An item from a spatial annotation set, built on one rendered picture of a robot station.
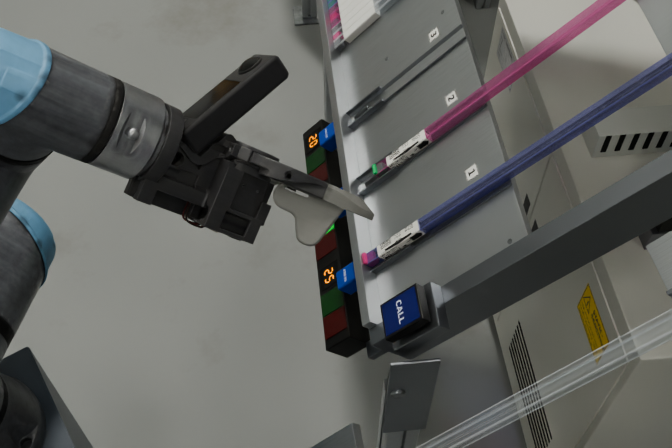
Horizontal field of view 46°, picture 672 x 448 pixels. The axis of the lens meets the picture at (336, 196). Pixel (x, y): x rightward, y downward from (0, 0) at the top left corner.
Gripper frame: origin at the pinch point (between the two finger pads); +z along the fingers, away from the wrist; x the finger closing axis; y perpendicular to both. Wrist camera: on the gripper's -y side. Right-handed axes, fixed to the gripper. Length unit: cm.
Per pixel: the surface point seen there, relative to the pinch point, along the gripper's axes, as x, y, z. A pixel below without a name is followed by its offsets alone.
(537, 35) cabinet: -28, -38, 43
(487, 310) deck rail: 10.1, 4.8, 15.3
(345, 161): -14.4, -4.9, 8.9
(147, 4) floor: -165, -35, 23
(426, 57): -11.2, -20.2, 11.9
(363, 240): -6.2, 3.1, 9.9
